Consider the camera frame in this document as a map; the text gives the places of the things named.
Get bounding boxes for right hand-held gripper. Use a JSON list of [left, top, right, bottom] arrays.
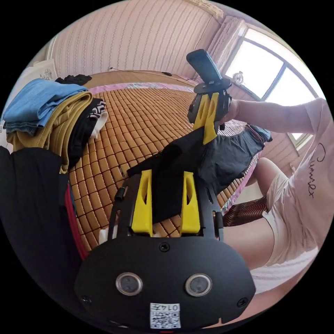
[[188, 78, 233, 145]]

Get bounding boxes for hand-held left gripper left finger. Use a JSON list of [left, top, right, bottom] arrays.
[[131, 169, 154, 233]]

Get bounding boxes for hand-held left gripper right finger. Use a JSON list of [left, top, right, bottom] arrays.
[[181, 171, 201, 234]]

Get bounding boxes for black long pants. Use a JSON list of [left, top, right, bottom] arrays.
[[126, 125, 272, 224]]

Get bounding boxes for person's right forearm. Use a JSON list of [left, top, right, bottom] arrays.
[[236, 100, 312, 135]]

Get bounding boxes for person's right hand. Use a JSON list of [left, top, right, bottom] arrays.
[[220, 99, 240, 124]]

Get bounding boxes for bed with woven mat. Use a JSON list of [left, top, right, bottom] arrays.
[[69, 70, 262, 252]]

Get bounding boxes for window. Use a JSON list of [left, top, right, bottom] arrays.
[[224, 27, 325, 158]]

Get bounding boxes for pink curtain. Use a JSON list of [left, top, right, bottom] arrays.
[[208, 15, 247, 79]]

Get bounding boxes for person's body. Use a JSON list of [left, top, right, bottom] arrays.
[[223, 98, 333, 327]]

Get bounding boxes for pile of clothes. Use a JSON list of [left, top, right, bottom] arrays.
[[0, 78, 109, 308]]

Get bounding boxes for small black garment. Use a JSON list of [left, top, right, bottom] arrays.
[[55, 74, 93, 86]]

